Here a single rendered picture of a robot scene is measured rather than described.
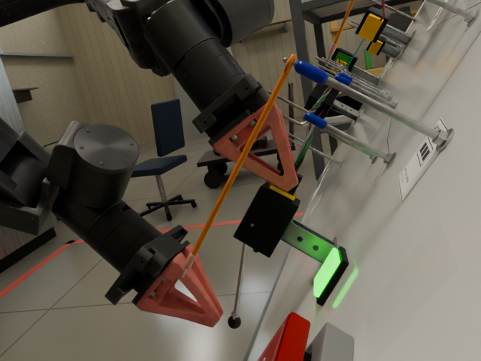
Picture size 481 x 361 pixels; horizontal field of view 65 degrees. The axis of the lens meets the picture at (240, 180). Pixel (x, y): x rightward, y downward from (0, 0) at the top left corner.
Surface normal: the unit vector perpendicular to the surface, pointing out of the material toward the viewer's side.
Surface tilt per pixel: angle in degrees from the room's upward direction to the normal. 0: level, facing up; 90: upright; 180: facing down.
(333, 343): 36
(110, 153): 48
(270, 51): 90
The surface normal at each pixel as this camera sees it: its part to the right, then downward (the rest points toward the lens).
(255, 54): -0.17, 0.29
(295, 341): 0.40, -0.82
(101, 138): 0.43, -0.62
